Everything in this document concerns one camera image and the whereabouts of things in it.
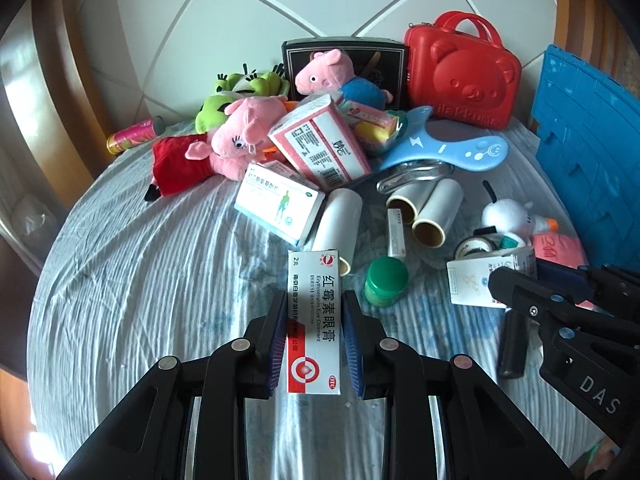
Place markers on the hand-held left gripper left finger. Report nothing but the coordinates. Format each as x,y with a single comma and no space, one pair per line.
276,345

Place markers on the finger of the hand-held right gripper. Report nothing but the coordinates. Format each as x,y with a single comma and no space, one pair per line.
522,292
615,287

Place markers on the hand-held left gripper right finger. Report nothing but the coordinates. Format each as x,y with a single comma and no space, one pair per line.
351,350

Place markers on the red and white ointment box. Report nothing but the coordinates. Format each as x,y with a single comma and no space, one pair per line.
314,320

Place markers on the white box with blue print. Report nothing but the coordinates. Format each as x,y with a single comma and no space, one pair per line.
472,280

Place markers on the pink pouch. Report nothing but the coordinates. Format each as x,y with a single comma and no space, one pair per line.
557,250

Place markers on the tape roll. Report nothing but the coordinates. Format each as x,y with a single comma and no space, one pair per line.
475,246

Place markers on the green lidded jar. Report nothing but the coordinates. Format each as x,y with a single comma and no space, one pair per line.
386,280

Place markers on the white plush toy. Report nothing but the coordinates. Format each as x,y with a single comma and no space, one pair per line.
507,215

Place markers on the lint roll with cardboard core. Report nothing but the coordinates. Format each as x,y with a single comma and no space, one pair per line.
440,212
407,202

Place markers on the small narrow white box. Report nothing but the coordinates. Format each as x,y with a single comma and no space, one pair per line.
396,232

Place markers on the white lint roller refill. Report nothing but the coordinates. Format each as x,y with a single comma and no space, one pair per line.
337,220

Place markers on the blue plastic crate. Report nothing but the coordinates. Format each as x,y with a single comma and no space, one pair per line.
585,150

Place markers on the white box with green figure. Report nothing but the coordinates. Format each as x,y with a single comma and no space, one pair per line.
280,202

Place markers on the light blue hand mirror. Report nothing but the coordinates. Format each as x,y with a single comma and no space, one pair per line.
440,147

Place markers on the large white and red box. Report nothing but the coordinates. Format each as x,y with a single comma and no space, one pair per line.
320,145

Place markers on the pink pig plush red dress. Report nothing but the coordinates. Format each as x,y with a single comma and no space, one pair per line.
230,145

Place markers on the red bear carrying case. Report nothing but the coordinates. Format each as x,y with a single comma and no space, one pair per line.
465,75

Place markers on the pink snack packet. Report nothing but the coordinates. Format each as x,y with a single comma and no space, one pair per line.
372,117

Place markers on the pink and yellow can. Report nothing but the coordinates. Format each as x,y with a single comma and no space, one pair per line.
132,136

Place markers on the green frog plush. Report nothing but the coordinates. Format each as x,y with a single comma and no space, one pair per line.
225,95

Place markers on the black box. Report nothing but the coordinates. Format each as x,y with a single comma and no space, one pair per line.
385,62

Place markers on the pink pig plush blue shirt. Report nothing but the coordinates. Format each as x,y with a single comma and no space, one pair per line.
330,72

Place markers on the brown wooden frame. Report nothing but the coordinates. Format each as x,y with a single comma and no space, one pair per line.
50,85

